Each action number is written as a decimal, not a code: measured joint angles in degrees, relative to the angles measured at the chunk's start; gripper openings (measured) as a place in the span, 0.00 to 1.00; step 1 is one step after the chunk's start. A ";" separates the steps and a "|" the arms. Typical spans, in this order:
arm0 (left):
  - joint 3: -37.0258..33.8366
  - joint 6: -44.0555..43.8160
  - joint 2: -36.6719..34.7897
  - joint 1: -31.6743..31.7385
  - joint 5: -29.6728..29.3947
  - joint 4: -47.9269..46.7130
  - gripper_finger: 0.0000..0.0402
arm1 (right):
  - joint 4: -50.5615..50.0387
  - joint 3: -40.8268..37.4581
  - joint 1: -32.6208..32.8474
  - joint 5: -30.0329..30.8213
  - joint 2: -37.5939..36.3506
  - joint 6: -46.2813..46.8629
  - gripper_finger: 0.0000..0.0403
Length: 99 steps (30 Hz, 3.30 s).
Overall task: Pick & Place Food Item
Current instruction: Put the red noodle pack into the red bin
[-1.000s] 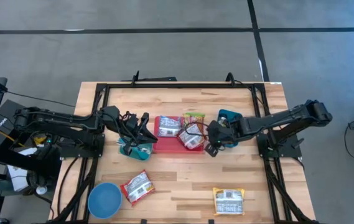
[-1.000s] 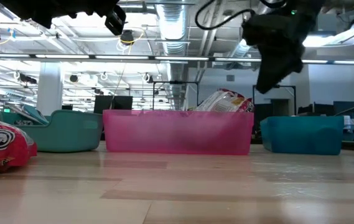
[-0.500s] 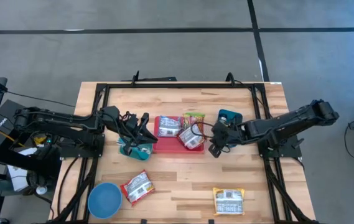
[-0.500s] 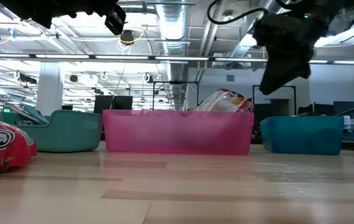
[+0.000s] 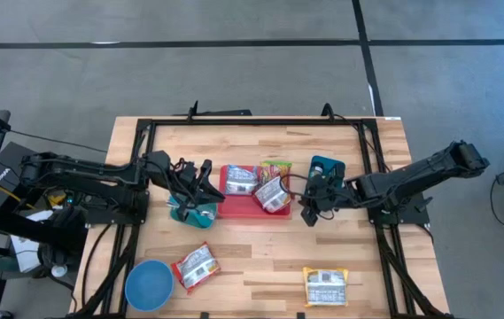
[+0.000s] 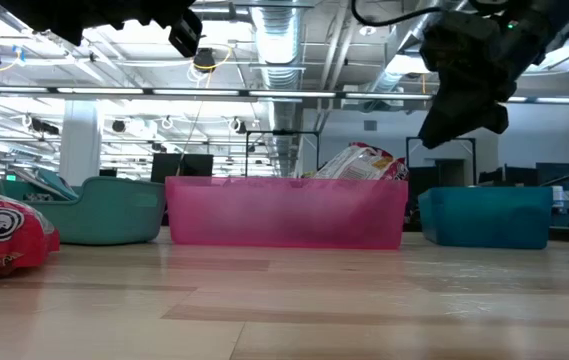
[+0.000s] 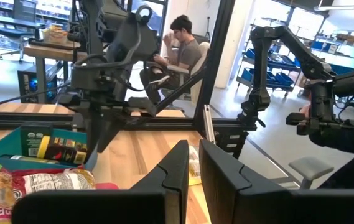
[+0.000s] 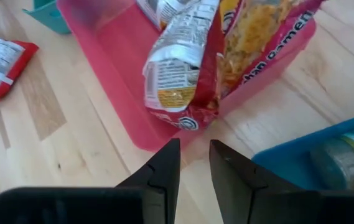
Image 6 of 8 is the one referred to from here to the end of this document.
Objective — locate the black monitor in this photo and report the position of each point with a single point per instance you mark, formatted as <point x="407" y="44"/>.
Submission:
<point x="559" y="172"/>
<point x="184" y="167"/>

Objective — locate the yellow hanging pendant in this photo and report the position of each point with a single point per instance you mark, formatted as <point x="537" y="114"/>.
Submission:
<point x="423" y="82"/>

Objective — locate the blue plastic bin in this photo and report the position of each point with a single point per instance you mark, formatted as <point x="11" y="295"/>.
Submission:
<point x="489" y="220"/>

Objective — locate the black stand frame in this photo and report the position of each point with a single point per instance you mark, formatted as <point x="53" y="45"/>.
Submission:
<point x="284" y="132"/>
<point x="459" y="141"/>

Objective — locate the green plastic bin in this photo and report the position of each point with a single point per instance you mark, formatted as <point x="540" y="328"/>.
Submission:
<point x="109" y="215"/>

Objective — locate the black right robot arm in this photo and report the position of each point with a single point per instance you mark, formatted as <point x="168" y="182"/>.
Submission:
<point x="564" y="20"/>

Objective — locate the silver ceiling duct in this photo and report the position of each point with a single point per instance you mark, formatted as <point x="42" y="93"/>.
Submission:
<point x="279" y="50"/>
<point x="394" y="75"/>

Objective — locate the pink plastic tray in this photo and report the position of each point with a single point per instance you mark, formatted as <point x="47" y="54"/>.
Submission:
<point x="289" y="215"/>

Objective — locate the white pillar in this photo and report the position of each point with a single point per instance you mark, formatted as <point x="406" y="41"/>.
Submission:
<point x="79" y="150"/>

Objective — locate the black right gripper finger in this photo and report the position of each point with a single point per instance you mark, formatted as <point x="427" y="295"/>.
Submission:
<point x="454" y="122"/>
<point x="498" y="119"/>

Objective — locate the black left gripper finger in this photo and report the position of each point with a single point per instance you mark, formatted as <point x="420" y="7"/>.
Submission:
<point x="186" y="35"/>

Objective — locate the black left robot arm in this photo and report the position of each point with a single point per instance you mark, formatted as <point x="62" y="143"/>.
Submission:
<point x="39" y="12"/>

